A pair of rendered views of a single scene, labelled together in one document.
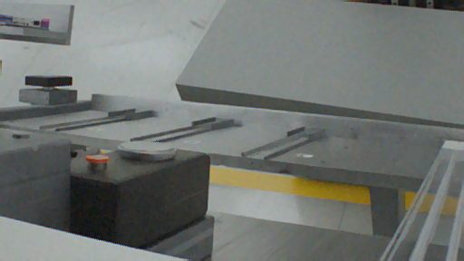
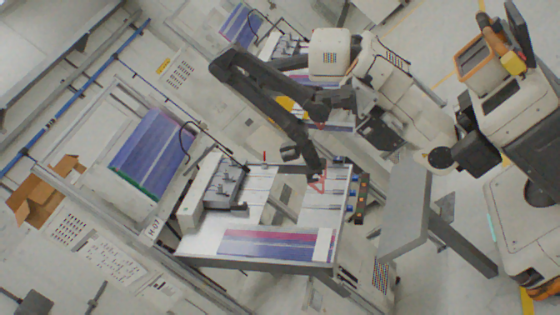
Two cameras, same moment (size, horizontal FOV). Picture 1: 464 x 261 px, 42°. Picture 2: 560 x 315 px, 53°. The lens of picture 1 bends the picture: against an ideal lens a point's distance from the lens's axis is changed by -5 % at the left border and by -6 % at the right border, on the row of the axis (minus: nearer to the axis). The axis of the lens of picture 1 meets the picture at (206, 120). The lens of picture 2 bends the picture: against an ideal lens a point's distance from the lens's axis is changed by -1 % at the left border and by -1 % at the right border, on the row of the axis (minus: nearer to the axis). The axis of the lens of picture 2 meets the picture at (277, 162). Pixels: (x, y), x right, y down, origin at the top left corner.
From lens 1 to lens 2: 264 cm
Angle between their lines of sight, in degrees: 81
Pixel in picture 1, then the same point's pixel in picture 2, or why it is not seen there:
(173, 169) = (237, 206)
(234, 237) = (252, 213)
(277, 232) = (256, 216)
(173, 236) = (238, 210)
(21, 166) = (223, 202)
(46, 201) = (226, 204)
